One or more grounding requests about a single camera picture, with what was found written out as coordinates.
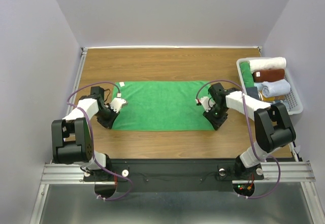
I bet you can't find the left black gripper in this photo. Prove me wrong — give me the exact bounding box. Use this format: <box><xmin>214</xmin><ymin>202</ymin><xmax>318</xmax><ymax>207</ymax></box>
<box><xmin>95</xmin><ymin>104</ymin><xmax>120</xmax><ymax>130</ymax></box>

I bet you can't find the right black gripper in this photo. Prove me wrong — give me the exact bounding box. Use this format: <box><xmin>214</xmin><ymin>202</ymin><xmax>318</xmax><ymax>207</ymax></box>
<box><xmin>203</xmin><ymin>104</ymin><xmax>228</xmax><ymax>131</ymax></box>

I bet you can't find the green towel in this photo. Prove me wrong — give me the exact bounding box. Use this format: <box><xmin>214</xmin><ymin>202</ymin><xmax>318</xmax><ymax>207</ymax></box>
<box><xmin>113</xmin><ymin>81</ymin><xmax>213</xmax><ymax>132</ymax></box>
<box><xmin>240</xmin><ymin>61</ymin><xmax>254</xmax><ymax>88</ymax></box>

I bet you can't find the light blue towel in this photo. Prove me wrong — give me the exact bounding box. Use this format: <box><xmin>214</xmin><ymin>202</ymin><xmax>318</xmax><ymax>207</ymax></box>
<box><xmin>262</xmin><ymin>79</ymin><xmax>291</xmax><ymax>98</ymax></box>
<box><xmin>254</xmin><ymin>83</ymin><xmax>263</xmax><ymax>91</ymax></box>

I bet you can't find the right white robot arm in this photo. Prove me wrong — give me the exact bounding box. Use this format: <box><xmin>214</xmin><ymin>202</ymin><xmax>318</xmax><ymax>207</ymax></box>
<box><xmin>196</xmin><ymin>81</ymin><xmax>296</xmax><ymax>178</ymax></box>

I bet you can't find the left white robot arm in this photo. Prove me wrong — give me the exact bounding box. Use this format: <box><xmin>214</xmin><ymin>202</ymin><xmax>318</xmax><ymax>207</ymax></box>
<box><xmin>51</xmin><ymin>86</ymin><xmax>127</xmax><ymax>182</ymax></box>

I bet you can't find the rolled dark blue towel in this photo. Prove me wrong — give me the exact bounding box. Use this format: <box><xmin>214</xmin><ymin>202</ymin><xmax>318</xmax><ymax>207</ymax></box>
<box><xmin>246</xmin><ymin>86</ymin><xmax>290</xmax><ymax>110</ymax></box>

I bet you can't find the rolled green towel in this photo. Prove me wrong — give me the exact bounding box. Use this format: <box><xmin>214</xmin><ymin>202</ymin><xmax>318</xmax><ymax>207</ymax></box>
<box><xmin>240</xmin><ymin>61</ymin><xmax>254</xmax><ymax>88</ymax></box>

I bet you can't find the rolled light blue towel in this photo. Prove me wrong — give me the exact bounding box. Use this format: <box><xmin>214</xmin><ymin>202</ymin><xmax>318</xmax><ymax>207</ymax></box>
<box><xmin>254</xmin><ymin>83</ymin><xmax>263</xmax><ymax>91</ymax></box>

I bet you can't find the rolled brown towel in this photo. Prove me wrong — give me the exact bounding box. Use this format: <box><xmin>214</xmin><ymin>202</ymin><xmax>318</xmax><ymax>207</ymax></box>
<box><xmin>252</xmin><ymin>69</ymin><xmax>285</xmax><ymax>83</ymax></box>

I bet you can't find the rolled orange patterned towel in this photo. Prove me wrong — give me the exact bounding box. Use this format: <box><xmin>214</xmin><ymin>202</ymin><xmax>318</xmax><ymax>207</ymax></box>
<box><xmin>259</xmin><ymin>93</ymin><xmax>285</xmax><ymax>102</ymax></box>

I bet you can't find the white plastic basket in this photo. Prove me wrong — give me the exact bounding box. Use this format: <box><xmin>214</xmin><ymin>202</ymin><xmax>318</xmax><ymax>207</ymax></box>
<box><xmin>236</xmin><ymin>57</ymin><xmax>304</xmax><ymax>116</ymax></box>

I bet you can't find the rolled white towel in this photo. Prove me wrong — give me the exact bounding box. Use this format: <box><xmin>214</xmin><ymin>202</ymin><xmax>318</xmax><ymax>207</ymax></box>
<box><xmin>248</xmin><ymin>57</ymin><xmax>287</xmax><ymax>73</ymax></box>

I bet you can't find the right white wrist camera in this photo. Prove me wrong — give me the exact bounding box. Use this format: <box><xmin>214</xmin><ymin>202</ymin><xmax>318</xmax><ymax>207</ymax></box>
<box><xmin>196</xmin><ymin>97</ymin><xmax>214</xmax><ymax>112</ymax></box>

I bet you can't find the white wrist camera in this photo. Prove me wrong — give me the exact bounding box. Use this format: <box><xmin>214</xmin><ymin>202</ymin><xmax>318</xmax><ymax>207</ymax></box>
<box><xmin>196</xmin><ymin>97</ymin><xmax>214</xmax><ymax>112</ymax></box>
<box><xmin>109</xmin><ymin>97</ymin><xmax>127</xmax><ymax>113</ymax></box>

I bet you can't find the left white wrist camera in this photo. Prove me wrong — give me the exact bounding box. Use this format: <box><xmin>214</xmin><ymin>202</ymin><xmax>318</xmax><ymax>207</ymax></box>
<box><xmin>109</xmin><ymin>97</ymin><xmax>127</xmax><ymax>113</ymax></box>

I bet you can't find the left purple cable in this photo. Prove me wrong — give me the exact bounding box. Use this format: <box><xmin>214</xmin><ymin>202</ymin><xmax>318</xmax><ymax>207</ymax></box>
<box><xmin>67</xmin><ymin>80</ymin><xmax>134</xmax><ymax>201</ymax></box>

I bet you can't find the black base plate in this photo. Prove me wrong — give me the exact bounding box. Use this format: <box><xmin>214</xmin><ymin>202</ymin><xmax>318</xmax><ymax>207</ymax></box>
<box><xmin>83</xmin><ymin>158</ymin><xmax>265</xmax><ymax>193</ymax></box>

